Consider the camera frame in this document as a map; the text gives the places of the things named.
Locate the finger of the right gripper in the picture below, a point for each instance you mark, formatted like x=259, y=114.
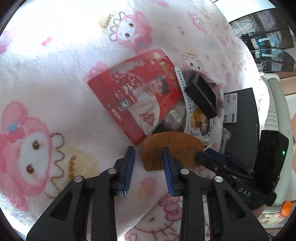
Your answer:
x=221, y=170
x=228, y=161

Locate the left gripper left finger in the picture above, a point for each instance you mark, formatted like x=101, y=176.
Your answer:
x=66, y=217

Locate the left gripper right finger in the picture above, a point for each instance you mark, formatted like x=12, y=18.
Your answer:
x=211, y=200

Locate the brown wooden comb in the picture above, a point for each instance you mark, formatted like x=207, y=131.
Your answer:
x=182, y=146

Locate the person right hand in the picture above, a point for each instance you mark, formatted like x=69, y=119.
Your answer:
x=257, y=212

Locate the round sticker card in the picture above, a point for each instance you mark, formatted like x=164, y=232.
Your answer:
x=199, y=126

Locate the black cardboard storage box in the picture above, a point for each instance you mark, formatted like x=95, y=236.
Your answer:
x=241, y=120

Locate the small black card box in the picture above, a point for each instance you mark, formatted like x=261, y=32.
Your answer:
x=202, y=95

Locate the grey green padded headboard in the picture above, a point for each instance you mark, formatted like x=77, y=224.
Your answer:
x=278, y=119

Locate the beige patterned socks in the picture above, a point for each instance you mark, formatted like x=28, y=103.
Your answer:
x=189, y=75

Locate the pink cartoon print blanket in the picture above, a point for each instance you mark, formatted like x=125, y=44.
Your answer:
x=53, y=127

